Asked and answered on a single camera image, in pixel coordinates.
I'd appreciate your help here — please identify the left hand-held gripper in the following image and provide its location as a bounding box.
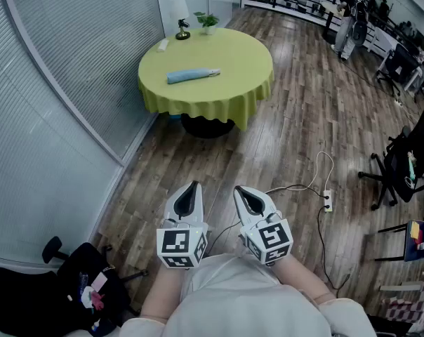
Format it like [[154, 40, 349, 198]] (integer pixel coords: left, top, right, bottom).
[[156, 180, 211, 270]]

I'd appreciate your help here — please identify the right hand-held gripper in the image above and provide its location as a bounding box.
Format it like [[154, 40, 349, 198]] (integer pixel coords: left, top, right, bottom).
[[233, 185, 294, 267]]

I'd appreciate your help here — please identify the light blue umbrella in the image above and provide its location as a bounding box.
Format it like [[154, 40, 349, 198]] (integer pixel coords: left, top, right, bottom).
[[166, 67, 222, 85]]

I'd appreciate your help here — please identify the person's left forearm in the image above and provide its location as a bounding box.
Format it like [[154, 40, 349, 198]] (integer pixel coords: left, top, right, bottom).
[[139, 262, 185, 326]]

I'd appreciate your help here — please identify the person's right forearm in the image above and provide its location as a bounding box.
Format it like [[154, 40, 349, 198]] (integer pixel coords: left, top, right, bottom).
[[267, 253, 338, 309]]

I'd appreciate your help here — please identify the person's white shirt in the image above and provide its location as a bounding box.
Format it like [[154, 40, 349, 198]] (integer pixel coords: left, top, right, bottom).
[[119, 253, 378, 337]]

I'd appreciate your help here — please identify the yellow-green round table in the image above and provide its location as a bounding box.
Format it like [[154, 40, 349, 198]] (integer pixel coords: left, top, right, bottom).
[[138, 27, 275, 139]]

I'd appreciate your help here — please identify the black mesh office chair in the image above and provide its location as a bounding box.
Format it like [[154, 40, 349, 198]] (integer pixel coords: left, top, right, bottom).
[[358, 107, 424, 212]]

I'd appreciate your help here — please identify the blue seat stool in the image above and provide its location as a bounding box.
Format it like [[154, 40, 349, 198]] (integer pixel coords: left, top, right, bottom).
[[374, 213, 424, 263]]

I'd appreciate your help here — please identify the black office chair with clutter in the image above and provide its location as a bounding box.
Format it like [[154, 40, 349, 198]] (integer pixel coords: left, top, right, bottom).
[[0, 236, 150, 337]]

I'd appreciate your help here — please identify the checkered cloth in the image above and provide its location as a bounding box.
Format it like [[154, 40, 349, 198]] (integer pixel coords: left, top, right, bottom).
[[379, 271, 424, 326]]

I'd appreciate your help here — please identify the small potted green plant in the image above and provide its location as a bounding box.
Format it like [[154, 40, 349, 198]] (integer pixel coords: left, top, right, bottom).
[[193, 11, 220, 36]]

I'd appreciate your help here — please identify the white shade table lamp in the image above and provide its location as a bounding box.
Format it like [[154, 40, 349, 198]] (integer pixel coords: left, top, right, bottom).
[[168, 0, 192, 41]]

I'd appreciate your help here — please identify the black swivel chair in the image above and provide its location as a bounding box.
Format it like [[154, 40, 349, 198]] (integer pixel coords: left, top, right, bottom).
[[374, 43, 423, 97]]

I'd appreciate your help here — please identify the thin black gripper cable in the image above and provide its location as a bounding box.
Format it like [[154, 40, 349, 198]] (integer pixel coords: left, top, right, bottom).
[[207, 220, 241, 256]]

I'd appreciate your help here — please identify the black power cable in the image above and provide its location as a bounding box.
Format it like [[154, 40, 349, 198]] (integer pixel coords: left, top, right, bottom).
[[317, 204, 352, 291]]

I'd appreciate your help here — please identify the white power cable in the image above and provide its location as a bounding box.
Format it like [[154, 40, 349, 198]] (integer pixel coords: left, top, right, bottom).
[[265, 151, 335, 199]]

